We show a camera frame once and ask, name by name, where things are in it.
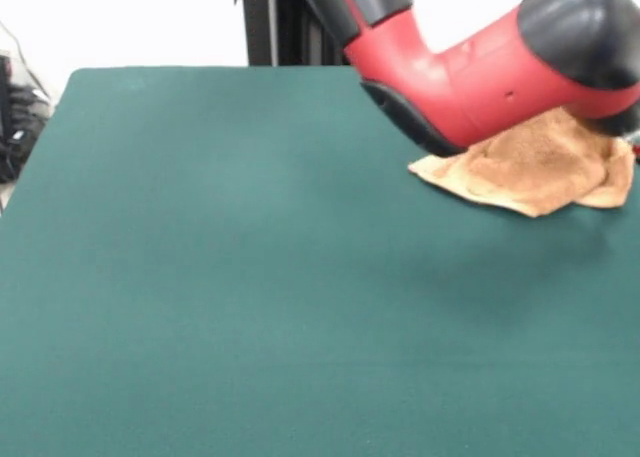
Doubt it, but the orange terry towel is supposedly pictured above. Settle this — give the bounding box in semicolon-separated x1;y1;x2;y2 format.
408;107;636;219

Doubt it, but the dark green table cloth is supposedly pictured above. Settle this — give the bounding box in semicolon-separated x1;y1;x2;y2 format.
0;65;640;457

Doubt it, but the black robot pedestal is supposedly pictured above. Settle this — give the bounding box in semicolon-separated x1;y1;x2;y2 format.
232;0;354;67

